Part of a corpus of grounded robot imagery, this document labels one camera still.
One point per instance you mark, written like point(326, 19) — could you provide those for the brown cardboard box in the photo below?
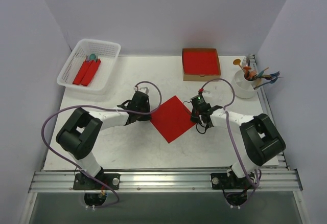
point(188, 77)

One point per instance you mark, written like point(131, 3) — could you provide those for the orange plastic spoon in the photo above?
point(246, 70)

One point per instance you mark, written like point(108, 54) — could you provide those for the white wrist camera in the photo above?
point(204, 93)
point(141, 89)

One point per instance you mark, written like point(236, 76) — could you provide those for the white plastic basket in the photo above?
point(107, 52)

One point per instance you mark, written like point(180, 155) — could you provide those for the red rolled napkin left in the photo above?
point(81, 73)

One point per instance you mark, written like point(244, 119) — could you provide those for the silver metal fork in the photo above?
point(245, 62)

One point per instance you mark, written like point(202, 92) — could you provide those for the blue plastic fork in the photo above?
point(267, 79)

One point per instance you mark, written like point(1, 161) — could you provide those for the white utensil holder cup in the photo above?
point(243, 88)

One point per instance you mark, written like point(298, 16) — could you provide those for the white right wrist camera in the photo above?
point(204, 93)

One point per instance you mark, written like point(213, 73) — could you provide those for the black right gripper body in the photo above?
point(195, 112)

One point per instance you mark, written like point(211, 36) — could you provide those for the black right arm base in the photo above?
point(236, 191)

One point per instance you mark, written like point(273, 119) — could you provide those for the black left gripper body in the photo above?
point(144, 108)

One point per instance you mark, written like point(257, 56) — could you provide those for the red paper napkin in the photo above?
point(172, 119)

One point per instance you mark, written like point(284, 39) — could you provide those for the aluminium rail frame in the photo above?
point(168, 183)

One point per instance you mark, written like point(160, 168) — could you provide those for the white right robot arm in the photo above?
point(261, 139)

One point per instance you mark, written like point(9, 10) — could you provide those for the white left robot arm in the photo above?
point(80, 132)

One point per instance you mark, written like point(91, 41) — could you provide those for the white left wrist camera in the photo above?
point(141, 89)

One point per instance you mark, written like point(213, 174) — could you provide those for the teal spoon in basket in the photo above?
point(93, 57)

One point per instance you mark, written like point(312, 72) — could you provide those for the red napkin stack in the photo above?
point(200, 63)

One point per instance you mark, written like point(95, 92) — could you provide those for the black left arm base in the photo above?
point(100, 191)

